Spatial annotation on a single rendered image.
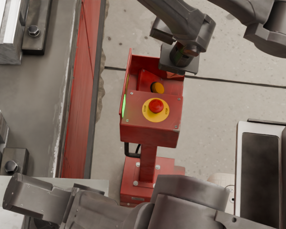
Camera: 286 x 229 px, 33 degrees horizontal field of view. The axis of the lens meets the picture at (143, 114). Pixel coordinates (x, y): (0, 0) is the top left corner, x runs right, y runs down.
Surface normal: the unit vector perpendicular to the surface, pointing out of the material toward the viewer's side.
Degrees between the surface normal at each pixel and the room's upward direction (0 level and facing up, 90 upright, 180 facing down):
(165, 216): 44
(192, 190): 22
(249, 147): 0
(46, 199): 30
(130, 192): 0
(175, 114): 0
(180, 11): 57
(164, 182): 70
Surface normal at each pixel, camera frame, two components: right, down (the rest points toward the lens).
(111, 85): 0.02, -0.44
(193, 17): 0.71, 0.19
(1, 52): -0.04, 0.90
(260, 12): 0.32, 0.01
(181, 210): -0.34, -0.30
